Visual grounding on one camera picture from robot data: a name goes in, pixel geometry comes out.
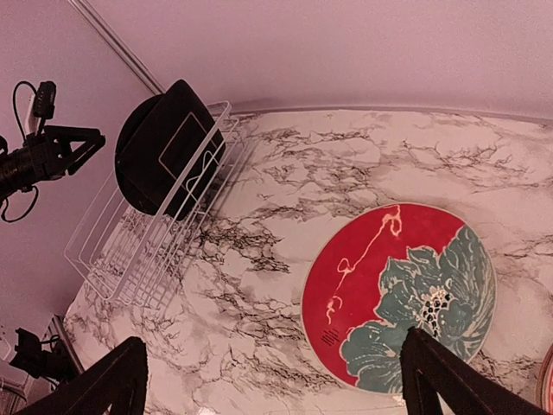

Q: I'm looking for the black square plate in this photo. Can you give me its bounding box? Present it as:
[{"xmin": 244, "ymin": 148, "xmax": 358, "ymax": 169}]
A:
[{"xmin": 115, "ymin": 80, "xmax": 226, "ymax": 221}]

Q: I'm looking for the grey speckled plate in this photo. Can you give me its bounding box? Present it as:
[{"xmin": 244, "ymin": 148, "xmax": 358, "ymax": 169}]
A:
[{"xmin": 301, "ymin": 203, "xmax": 497, "ymax": 394}]

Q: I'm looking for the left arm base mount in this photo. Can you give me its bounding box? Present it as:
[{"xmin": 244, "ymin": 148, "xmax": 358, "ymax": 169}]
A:
[{"xmin": 10, "ymin": 328, "xmax": 80, "ymax": 382}]

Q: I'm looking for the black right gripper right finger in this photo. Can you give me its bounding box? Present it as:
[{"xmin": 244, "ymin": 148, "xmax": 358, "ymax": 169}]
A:
[{"xmin": 400, "ymin": 327, "xmax": 545, "ymax": 415}]

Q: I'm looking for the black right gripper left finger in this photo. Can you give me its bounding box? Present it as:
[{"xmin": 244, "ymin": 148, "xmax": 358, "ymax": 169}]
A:
[{"xmin": 19, "ymin": 336, "xmax": 148, "ymax": 415}]

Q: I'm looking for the white wire dish rack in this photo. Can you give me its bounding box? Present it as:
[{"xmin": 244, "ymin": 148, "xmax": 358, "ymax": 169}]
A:
[{"xmin": 64, "ymin": 101, "xmax": 251, "ymax": 310}]

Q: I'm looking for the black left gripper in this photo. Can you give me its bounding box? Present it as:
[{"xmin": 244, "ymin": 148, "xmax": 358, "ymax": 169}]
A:
[{"xmin": 1, "ymin": 125, "xmax": 105, "ymax": 200}]

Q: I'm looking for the left aluminium wall profile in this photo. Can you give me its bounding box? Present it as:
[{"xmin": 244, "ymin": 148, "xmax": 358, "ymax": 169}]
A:
[{"xmin": 68, "ymin": 0, "xmax": 166, "ymax": 94}]

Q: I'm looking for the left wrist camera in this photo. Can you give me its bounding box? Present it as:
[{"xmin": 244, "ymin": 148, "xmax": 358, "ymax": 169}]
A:
[{"xmin": 23, "ymin": 80, "xmax": 57, "ymax": 136}]

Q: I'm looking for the red patterned white bowl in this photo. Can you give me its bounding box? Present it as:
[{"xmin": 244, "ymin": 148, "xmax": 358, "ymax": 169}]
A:
[{"xmin": 536, "ymin": 345, "xmax": 553, "ymax": 414}]

